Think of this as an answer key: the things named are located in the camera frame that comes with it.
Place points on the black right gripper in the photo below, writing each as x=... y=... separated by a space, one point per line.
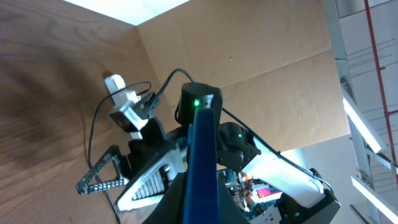
x=155 y=161

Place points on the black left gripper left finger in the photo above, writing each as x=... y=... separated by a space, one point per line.
x=170 y=208

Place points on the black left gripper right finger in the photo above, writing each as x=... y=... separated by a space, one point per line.
x=229 y=211

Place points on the blue smartphone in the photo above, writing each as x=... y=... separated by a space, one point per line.
x=201 y=203

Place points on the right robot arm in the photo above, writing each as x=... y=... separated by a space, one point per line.
x=306 y=197

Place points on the white charger adapter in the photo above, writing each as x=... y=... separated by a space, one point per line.
x=126 y=96

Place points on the white power strip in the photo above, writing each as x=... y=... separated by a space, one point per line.
x=115 y=83

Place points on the brown cardboard panel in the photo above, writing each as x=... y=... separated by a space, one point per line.
x=272 y=60

